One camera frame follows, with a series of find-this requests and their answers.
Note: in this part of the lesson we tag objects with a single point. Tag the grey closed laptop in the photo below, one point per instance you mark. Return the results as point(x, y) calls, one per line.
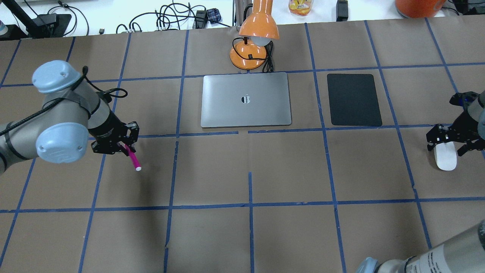
point(246, 100)

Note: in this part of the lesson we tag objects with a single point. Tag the checkered blue pouch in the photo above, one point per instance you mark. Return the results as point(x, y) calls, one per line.
point(214, 16)

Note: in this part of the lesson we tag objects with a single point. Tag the black stand at top left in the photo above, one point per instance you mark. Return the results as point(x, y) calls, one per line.
point(31, 24)

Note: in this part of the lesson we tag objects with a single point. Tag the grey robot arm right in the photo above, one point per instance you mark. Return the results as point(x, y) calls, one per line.
point(463, 253)

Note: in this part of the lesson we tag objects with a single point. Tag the white computer mouse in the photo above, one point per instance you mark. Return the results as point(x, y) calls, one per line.
point(445, 156)

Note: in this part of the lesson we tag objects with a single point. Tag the black box at top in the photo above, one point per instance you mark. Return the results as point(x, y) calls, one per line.
point(342, 10)

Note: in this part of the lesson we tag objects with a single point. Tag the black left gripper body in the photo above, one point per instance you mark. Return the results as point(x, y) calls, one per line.
point(106, 130)

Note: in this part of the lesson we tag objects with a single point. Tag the black mousepad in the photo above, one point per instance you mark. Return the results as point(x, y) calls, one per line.
point(353, 100)

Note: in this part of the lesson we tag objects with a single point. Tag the orange desk lamp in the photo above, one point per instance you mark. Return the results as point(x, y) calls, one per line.
point(257, 29)

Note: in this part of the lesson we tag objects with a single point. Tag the orange snack bag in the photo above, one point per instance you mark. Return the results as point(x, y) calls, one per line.
point(300, 7)

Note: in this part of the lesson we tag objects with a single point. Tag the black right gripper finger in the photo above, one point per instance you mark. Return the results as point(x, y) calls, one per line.
point(437, 135)
point(469, 145)

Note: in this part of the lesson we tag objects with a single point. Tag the pink marker pen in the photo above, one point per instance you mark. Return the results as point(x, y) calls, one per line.
point(133, 158)

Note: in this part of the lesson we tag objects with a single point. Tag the black power adapter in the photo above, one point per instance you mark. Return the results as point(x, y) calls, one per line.
point(200, 19)

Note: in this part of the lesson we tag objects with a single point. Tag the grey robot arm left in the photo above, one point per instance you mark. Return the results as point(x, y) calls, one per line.
point(75, 115)

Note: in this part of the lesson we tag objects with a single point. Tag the orange round object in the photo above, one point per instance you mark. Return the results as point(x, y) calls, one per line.
point(418, 8)

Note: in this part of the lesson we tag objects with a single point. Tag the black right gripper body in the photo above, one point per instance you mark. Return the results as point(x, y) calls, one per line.
point(464, 126)

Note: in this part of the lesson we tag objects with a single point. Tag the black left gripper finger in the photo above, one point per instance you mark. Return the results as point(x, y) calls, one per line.
point(131, 137)
point(103, 147)

